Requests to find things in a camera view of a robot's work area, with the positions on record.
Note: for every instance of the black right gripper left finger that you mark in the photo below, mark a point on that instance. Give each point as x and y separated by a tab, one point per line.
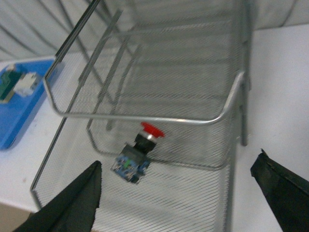
73	209

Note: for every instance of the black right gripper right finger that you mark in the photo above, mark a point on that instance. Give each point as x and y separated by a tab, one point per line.
286	193

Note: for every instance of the red emergency stop button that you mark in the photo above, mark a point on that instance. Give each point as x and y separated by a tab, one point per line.
132	163

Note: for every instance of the grey metal mesh rack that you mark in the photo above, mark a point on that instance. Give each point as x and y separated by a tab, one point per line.
180	65

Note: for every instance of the blue plastic tray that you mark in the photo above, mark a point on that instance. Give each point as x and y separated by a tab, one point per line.
14	115

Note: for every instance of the white curtain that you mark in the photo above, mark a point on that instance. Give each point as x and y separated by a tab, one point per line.
36	28

